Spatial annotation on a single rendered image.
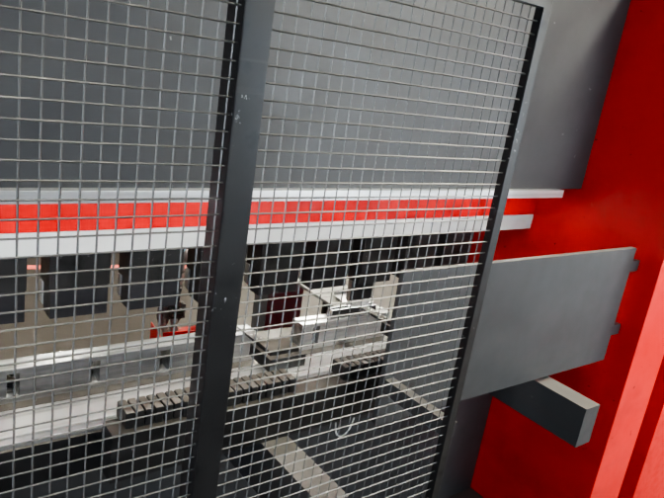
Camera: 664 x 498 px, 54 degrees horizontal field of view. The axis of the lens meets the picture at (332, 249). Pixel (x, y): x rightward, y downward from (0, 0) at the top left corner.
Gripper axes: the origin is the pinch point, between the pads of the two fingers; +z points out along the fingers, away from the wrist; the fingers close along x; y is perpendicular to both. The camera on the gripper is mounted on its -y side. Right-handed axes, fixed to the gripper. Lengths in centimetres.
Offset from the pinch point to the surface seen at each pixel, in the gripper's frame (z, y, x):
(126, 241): -47, 52, -28
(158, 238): -47, 51, -20
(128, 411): -18, 89, -35
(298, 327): -14, 38, 32
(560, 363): -9, 78, 114
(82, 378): -9, 49, -37
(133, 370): -9, 47, -23
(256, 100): -86, 129, -29
